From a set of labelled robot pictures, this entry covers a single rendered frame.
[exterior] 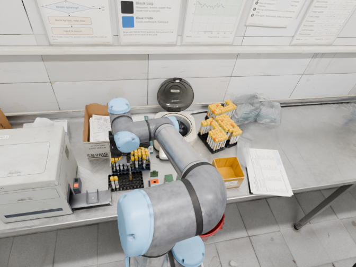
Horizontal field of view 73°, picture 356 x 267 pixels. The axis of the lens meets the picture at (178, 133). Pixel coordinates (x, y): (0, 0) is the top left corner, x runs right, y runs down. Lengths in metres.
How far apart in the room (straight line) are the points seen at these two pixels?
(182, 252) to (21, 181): 0.61
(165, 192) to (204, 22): 1.01
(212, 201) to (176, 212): 0.07
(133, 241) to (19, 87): 1.22
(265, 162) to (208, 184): 1.01
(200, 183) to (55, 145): 0.72
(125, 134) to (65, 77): 0.74
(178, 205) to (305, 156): 1.29
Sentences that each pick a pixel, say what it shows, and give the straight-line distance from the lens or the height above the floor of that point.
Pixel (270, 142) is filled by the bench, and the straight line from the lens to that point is 1.62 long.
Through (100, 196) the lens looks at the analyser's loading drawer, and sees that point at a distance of 1.20.
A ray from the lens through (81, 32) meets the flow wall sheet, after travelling 1.29.
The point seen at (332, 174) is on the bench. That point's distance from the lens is 1.68.
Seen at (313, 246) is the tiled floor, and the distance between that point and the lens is 2.46.
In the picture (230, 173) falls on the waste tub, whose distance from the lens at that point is 1.36.
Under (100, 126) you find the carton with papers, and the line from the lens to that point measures 1.43.
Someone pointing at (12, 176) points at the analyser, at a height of 1.17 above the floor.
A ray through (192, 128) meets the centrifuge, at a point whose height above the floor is 0.99.
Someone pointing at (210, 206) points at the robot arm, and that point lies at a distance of 0.47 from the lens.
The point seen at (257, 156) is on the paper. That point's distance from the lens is 1.49.
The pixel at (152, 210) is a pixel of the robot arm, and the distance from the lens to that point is 0.45.
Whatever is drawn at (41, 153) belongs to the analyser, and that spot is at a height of 1.17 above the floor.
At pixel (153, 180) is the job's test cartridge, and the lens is 1.18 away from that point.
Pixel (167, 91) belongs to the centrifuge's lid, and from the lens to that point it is 1.45.
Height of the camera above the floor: 1.96
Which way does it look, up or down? 47 degrees down
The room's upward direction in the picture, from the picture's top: 9 degrees clockwise
